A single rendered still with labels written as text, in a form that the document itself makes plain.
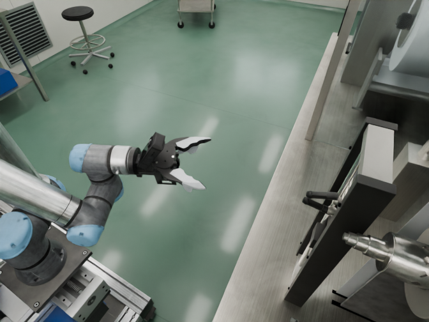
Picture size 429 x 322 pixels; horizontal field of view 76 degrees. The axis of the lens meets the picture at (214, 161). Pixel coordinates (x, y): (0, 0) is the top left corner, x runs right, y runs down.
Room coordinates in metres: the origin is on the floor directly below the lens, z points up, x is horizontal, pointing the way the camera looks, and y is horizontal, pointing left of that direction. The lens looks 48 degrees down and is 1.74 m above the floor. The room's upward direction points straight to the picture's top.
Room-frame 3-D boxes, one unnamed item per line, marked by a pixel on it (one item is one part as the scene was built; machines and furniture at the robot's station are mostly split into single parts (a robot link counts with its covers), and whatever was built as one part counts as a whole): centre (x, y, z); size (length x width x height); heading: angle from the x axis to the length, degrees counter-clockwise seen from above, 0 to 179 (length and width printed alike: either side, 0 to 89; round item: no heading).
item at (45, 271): (0.37, 0.58, 0.87); 0.15 x 0.15 x 0.10
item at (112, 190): (0.47, 0.31, 1.12); 0.11 x 0.08 x 0.11; 176
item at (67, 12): (3.27, 1.51, 0.31); 0.55 x 0.53 x 0.62; 155
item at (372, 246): (0.19, -0.23, 1.33); 0.06 x 0.03 x 0.03; 65
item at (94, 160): (0.48, 0.31, 1.21); 0.11 x 0.08 x 0.09; 86
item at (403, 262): (0.17, -0.29, 1.33); 0.06 x 0.06 x 0.06; 65
